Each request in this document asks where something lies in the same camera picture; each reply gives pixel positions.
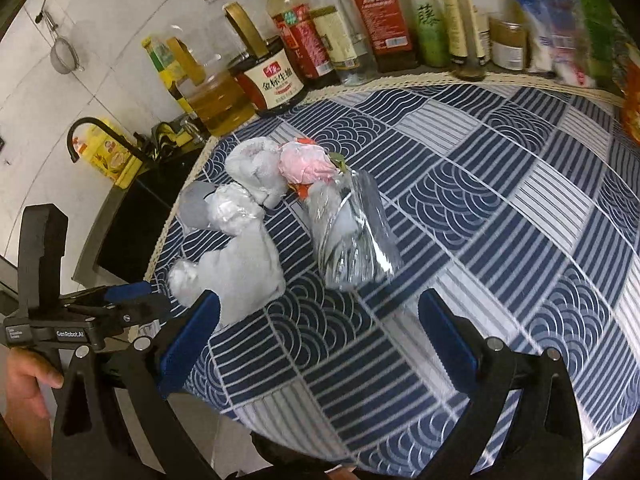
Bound yellow label oil bottle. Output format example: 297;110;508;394
141;35;197;117

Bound black sink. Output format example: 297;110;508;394
94;140;213;287

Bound green plastic bag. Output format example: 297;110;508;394
564;0;617;77

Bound blue white patterned tablecloth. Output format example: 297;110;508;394
144;72;640;466

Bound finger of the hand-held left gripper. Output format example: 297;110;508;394
102;281;155;306
107;293;172;329

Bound person's left hand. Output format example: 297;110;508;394
4;347;65;441

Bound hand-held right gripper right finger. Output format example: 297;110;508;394
418;288;587;480

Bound metal mesh strainer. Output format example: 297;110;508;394
34;0;86;76

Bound black faucet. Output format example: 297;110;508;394
67;116;152;167

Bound black yellow cloth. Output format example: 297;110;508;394
149;120;185;162

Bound red label sauce bottle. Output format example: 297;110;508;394
251;0;342;90

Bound glass jar beige contents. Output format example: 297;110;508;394
488;16;529;72

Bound blue white plastic bag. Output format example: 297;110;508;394
511;0;602;87

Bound tall slim brown bottle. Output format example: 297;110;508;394
432;0;490;82

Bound orange red packet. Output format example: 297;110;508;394
611;35;640;147

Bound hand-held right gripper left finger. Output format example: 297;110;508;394
50;290;222;480

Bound grey wad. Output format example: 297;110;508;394
179;181;217;230

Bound yellow packet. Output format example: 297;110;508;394
76;126;144;190

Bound dark soy sauce jug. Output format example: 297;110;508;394
222;2;307;115

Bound large clear cooking oil jug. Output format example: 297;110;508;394
167;0;259;137

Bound clear bottle beige label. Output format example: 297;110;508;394
299;0;377;87

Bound green label bottle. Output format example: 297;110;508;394
396;0;452;69

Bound dark bottle red label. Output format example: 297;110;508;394
349;0;420;74

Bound clear plastic ball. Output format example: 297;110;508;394
204;183;267;235

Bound large white tissue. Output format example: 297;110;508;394
169;220;287;327

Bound small white tissue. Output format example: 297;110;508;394
224;138;289;209

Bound pink wrapper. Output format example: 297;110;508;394
278;140;334;187

